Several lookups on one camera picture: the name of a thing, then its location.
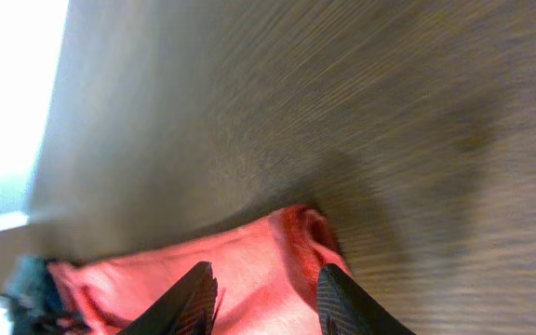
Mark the orange soccer t-shirt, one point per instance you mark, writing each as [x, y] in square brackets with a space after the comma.
[266, 271]

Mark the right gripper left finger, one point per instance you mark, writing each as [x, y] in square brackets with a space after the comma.
[187, 308]

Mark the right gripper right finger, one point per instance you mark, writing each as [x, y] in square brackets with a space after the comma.
[344, 308]

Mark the folded navy garment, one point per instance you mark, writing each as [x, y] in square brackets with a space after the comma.
[35, 305]

